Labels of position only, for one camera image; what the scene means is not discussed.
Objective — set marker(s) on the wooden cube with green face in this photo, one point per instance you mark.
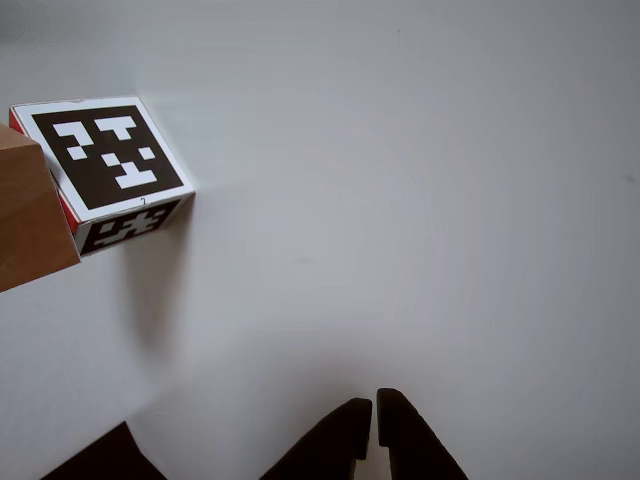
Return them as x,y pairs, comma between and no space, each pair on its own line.
30,215

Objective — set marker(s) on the wooden cube with marker stickers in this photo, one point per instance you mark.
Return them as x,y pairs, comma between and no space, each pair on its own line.
110,150

